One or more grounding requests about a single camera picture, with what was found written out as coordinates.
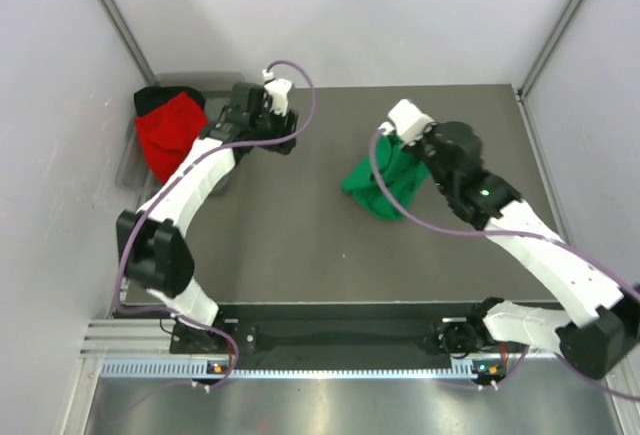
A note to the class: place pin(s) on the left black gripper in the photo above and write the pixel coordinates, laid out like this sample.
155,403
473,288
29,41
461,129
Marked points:
291,123

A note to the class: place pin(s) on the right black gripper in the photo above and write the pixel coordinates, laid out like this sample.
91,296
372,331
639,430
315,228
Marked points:
415,148

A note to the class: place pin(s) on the green t-shirt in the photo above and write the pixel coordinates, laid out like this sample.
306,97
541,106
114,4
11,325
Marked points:
401,172

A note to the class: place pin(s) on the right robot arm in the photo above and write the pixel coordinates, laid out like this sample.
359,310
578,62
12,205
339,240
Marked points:
597,324

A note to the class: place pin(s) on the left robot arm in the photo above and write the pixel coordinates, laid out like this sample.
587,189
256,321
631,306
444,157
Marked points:
153,252

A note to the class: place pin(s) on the red t-shirt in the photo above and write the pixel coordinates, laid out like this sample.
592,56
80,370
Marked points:
167,134

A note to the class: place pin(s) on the black t-shirt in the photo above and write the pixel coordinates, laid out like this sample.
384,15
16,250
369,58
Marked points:
150,98

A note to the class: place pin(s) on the grey plastic bin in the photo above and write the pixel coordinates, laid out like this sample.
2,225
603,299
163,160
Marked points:
133,173

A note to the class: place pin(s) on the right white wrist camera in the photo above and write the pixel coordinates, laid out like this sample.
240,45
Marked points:
407,122

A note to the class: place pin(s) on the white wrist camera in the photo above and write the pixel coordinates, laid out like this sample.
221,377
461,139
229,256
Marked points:
407,122
278,90

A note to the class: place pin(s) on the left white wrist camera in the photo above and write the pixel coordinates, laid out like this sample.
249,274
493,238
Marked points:
278,90

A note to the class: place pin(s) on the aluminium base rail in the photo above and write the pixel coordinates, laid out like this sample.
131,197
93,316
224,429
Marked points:
127,338

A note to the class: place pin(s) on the left aluminium frame post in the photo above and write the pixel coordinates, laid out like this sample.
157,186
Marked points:
126,36

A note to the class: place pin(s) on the aluminium frame post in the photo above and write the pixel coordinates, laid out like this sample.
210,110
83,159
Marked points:
126,36
551,44

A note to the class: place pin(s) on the right aluminium frame post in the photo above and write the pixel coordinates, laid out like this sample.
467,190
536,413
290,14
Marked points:
551,44

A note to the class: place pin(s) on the slotted grey cable duct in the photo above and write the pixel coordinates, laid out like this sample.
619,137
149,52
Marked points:
203,369

